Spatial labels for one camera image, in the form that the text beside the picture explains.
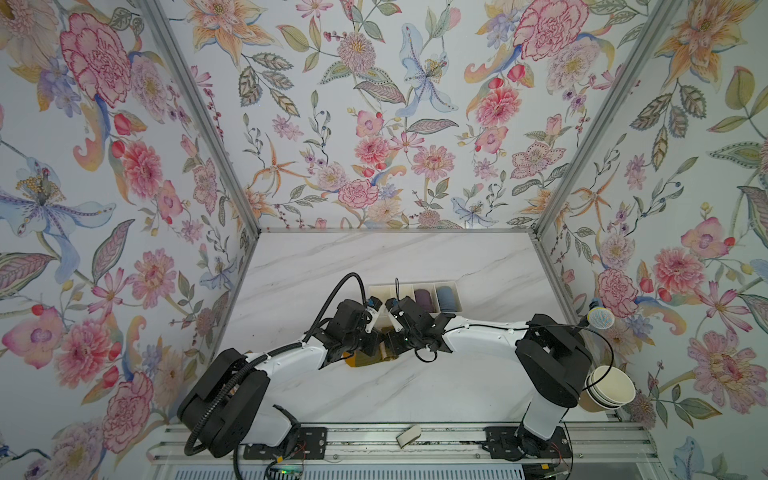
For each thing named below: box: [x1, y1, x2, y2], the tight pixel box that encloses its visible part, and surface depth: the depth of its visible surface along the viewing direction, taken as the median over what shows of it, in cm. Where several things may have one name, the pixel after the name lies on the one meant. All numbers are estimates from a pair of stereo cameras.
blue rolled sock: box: [438, 285, 456, 312], surface depth 95 cm
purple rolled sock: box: [414, 288, 434, 313], surface depth 97 cm
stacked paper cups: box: [579, 365, 636, 413], surface depth 73 cm
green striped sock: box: [344, 350, 399, 367], surface depth 88 cm
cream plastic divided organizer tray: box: [368, 281, 463, 314], surface depth 99 cm
